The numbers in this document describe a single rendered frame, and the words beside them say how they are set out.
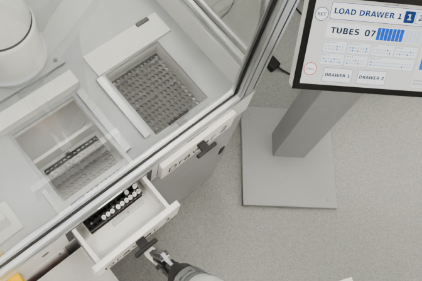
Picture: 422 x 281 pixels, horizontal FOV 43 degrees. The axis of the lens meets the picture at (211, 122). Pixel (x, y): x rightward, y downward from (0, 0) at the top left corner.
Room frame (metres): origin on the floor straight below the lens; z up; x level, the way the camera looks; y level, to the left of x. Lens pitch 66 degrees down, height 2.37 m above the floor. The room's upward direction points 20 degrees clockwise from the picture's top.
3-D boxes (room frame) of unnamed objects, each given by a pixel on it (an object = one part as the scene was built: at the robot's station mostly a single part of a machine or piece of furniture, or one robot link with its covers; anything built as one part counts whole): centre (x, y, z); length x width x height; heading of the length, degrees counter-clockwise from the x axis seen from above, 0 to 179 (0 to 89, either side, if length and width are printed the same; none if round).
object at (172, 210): (0.27, 0.08, 0.87); 0.29 x 0.02 x 0.11; 149
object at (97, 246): (0.37, 0.26, 0.86); 0.40 x 0.26 x 0.06; 59
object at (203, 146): (0.58, -0.01, 0.91); 0.07 x 0.04 x 0.01; 149
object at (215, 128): (0.59, 0.02, 0.87); 0.29 x 0.02 x 0.11; 149
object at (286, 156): (1.04, -0.40, 0.51); 0.50 x 0.45 x 1.02; 18
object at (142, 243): (0.25, 0.06, 0.91); 0.07 x 0.04 x 0.01; 149
